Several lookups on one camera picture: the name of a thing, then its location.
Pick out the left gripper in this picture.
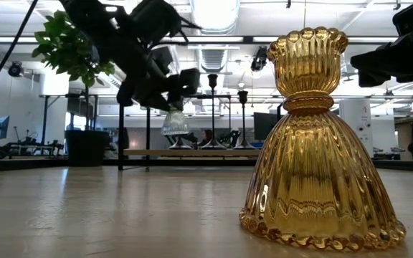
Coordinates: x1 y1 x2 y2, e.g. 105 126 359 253
116 0 201 111

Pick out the green tinted glass candle holder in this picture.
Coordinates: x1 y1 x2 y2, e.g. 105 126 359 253
161 109 191 136

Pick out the tall black candlestick holder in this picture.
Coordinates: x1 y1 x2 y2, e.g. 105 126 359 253
200 73 228 151

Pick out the amber glass candle holder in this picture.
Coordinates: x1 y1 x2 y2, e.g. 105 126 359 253
238 26 407 252

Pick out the white column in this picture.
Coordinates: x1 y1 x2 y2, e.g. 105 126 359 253
338 98 374 158

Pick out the black plant pot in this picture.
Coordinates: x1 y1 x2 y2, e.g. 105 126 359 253
65 129 111 168

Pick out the black computer monitor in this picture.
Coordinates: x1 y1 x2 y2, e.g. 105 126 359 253
252 112 283 143

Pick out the black ceiling spotlight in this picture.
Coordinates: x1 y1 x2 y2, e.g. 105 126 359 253
7 61 24 78
250 46 269 72

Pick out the green leafy plant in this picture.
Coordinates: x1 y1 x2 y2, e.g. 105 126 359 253
31 9 116 132

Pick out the blue screen monitor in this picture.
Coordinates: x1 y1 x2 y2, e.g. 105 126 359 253
0 115 11 140

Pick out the wooden shelf black frame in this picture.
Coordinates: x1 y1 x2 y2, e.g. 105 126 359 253
117 93 261 172

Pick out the black metal rig frame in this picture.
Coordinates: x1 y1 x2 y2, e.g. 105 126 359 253
0 157 413 173

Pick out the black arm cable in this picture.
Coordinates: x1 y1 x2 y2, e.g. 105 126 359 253
0 0 39 110

